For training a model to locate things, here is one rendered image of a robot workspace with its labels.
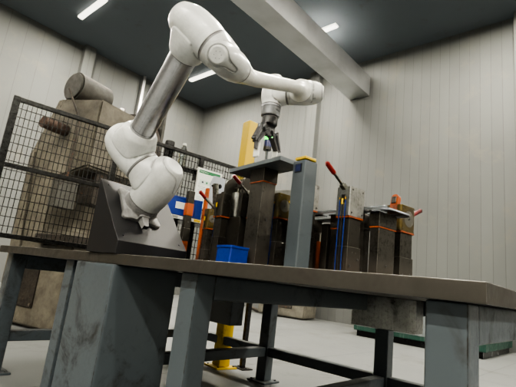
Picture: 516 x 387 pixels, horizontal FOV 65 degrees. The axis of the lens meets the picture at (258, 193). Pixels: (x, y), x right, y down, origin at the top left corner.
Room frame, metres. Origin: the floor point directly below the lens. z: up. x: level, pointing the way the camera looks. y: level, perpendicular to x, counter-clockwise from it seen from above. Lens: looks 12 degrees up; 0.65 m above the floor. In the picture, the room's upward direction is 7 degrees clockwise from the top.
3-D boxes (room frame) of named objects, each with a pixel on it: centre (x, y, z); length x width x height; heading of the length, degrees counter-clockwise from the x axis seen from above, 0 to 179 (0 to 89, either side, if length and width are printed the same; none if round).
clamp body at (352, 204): (1.56, -0.36, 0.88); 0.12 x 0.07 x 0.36; 127
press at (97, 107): (4.26, 1.79, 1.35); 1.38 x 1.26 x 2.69; 47
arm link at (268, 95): (1.75, -0.03, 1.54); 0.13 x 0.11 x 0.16; 72
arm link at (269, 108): (1.75, -0.01, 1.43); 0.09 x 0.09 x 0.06
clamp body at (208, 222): (2.41, 0.28, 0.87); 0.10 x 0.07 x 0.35; 127
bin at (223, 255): (1.71, 0.08, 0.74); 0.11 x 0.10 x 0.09; 37
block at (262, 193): (1.76, -0.02, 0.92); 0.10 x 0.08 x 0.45; 37
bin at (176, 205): (2.75, 0.54, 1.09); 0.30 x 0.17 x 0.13; 120
